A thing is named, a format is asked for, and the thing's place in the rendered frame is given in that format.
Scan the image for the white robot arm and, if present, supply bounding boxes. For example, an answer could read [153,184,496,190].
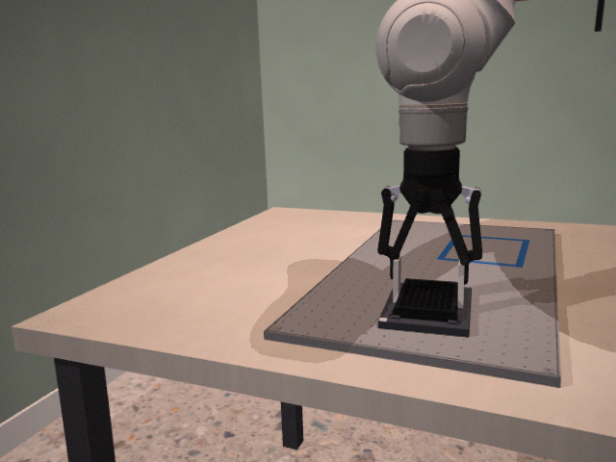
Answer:
[376,0,516,151]

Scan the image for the blue tape outline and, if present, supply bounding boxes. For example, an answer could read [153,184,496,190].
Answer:
[437,237,530,268]

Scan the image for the black well plate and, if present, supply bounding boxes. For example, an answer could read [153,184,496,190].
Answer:
[393,278,458,322]

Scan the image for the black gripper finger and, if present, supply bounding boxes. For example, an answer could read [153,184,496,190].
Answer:
[434,186,482,308]
[377,186,424,303]

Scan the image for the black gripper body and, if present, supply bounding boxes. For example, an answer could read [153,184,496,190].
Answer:
[399,146,462,214]

